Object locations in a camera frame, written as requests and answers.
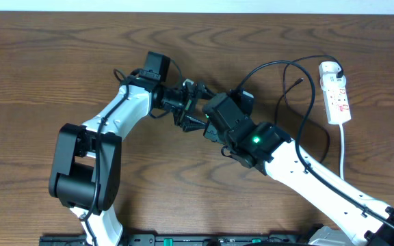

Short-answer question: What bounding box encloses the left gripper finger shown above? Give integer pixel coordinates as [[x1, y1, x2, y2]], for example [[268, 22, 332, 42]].
[[197, 82, 216, 100], [182, 115, 206, 133]]

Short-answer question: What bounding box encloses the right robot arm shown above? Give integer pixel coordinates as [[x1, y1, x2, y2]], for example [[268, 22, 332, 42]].
[[202, 93, 394, 245]]

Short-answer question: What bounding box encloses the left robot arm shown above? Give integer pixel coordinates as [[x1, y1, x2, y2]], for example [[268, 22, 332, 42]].
[[49, 68, 215, 245]]

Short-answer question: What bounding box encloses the white power strip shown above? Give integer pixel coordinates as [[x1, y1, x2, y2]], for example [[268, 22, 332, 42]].
[[319, 61, 352, 125]]

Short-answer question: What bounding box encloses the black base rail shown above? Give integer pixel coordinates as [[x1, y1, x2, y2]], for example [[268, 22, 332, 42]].
[[39, 223, 324, 246]]

